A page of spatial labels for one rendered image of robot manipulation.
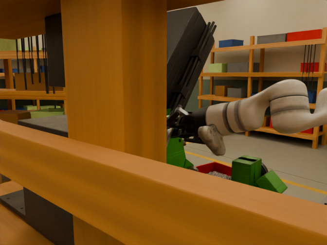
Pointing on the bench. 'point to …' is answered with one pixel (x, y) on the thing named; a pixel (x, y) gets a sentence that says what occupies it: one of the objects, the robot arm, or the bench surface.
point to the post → (115, 82)
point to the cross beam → (154, 196)
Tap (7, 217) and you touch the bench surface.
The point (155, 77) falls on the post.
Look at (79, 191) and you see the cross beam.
